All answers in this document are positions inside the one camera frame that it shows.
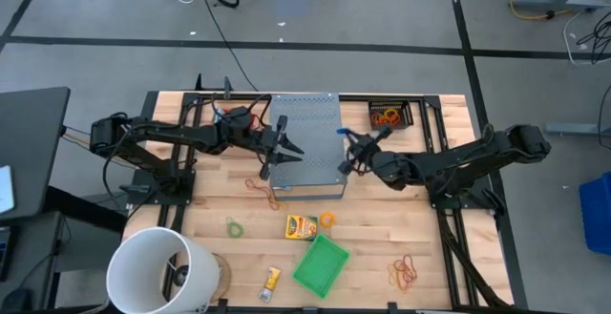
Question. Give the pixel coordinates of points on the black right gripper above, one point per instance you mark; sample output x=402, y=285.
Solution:
x=367, y=154

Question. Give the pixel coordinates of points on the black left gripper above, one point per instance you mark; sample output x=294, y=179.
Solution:
x=273, y=144

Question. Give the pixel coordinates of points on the grey perforated metal shelf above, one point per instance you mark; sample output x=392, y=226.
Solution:
x=310, y=128

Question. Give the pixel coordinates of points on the black plastic basket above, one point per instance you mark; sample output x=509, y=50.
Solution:
x=408, y=113

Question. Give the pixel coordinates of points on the red plastic basket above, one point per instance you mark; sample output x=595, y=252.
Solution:
x=238, y=112

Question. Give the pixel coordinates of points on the yellow crayon box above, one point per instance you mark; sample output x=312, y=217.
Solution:
x=301, y=228

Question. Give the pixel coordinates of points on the green plastic basket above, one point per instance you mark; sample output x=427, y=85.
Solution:
x=320, y=266

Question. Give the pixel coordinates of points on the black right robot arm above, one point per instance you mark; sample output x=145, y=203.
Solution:
x=453, y=161

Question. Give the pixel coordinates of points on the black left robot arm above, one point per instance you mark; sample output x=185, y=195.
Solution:
x=167, y=132

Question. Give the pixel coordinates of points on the black side desk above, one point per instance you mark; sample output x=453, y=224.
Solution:
x=33, y=152

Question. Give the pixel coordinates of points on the tangled rubber band pile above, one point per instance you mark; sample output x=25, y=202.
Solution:
x=400, y=268

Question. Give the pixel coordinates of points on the round wooden lamp base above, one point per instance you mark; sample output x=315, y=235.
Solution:
x=226, y=276

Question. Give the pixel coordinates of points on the grey table foot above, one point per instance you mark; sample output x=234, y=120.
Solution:
x=573, y=129

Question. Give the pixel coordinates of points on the blue plastic bin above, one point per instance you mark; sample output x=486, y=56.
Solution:
x=596, y=214

